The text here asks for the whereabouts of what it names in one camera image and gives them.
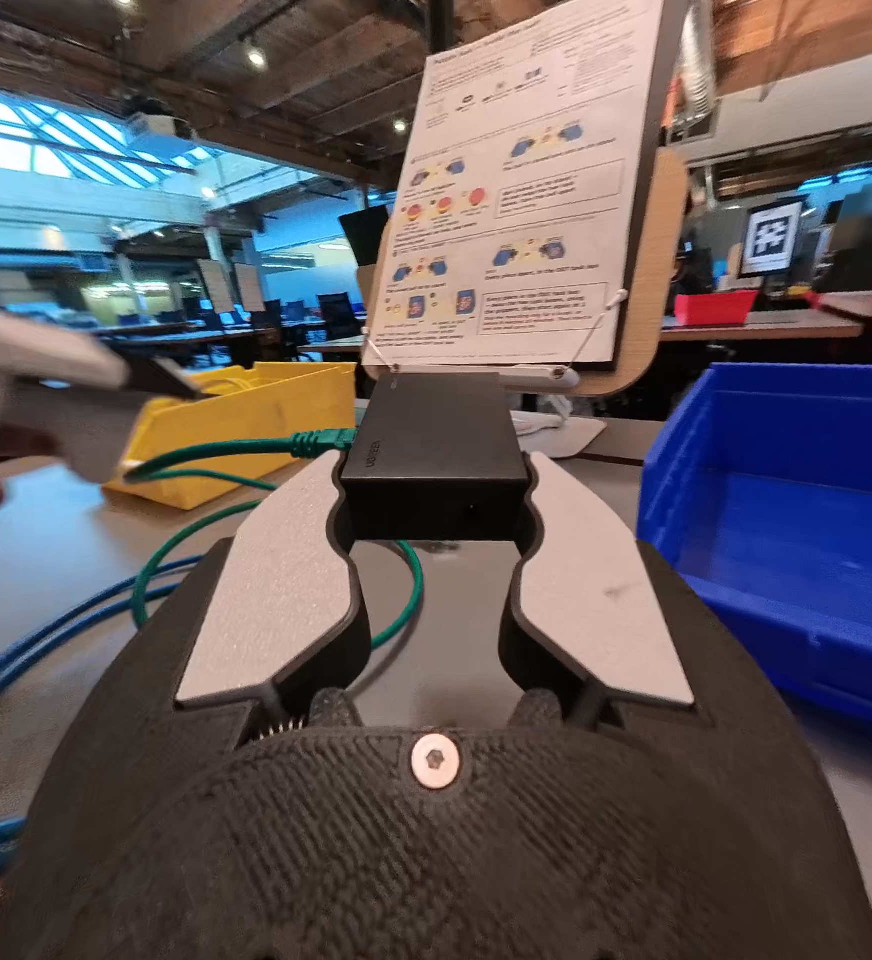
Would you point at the blue plastic bin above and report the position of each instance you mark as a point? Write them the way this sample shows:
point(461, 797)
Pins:
point(781, 540)

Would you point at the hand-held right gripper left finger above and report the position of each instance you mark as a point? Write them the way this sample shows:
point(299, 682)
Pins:
point(271, 600)

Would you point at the monitor showing square tag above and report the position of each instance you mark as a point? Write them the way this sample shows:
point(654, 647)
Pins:
point(772, 236)

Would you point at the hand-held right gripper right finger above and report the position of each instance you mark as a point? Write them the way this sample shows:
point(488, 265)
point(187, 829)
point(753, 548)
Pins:
point(601, 600)

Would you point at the yellow plastic bin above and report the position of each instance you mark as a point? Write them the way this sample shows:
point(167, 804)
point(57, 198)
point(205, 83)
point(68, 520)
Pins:
point(255, 420)

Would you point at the long work table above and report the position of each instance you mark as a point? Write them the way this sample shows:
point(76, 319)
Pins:
point(781, 326)

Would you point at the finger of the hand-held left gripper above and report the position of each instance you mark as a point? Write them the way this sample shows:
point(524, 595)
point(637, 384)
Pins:
point(75, 435)
point(38, 352)

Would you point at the red plastic bin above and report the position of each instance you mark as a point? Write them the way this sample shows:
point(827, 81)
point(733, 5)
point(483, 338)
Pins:
point(713, 307)

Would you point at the black network switch box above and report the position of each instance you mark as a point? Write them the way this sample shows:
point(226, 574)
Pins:
point(436, 427)

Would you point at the printed instruction sheet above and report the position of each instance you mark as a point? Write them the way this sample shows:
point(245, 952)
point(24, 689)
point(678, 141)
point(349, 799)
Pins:
point(518, 225)

